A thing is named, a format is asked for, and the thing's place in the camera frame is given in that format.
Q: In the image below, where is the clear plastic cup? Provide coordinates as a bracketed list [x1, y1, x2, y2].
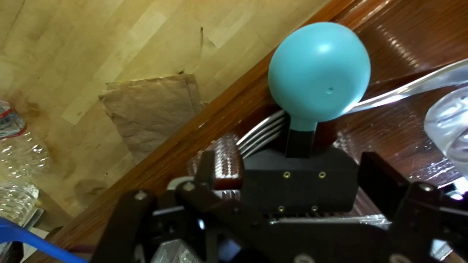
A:
[424, 86, 468, 180]

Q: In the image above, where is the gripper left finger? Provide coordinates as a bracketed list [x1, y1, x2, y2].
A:
[91, 150, 269, 263]

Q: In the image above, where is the clear bottle with red label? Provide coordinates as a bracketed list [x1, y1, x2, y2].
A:
[0, 100, 50, 182]

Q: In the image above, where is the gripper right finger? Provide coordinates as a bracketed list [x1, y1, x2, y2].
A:
[358, 151, 468, 263]

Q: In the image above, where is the blue and black bulb blower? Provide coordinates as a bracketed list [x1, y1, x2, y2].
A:
[241, 22, 371, 214]

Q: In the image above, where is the silver metal fork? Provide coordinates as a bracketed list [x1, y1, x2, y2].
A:
[236, 109, 288, 160]

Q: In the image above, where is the brown paper bag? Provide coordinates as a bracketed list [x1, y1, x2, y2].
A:
[98, 73, 204, 165]

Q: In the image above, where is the blue plastic bar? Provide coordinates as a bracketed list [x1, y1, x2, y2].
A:
[0, 217, 89, 263]

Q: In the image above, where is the clear plastic water bottle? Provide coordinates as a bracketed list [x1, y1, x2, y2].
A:
[0, 182, 39, 226]

